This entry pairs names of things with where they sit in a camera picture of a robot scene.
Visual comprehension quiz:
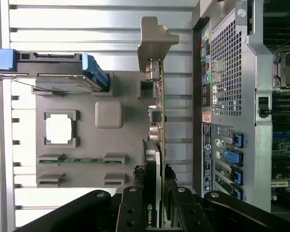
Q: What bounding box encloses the green RAM stick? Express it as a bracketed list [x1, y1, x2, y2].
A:
[38, 158, 125, 164]

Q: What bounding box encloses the hard disk with blue caddy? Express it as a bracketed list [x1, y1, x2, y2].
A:
[0, 47, 111, 94]

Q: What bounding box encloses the green motherboard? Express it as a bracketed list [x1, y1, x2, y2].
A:
[263, 0, 290, 213]

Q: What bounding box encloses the open grey PC case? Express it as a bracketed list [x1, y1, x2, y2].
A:
[192, 0, 290, 218]

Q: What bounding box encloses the black case lock slider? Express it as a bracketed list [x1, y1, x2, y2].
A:
[258, 96, 273, 118]

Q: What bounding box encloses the grey plastic parts rack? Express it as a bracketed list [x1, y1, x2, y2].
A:
[31, 71, 160, 188]

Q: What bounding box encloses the silver CPU chip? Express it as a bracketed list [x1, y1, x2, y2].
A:
[45, 114, 74, 145]

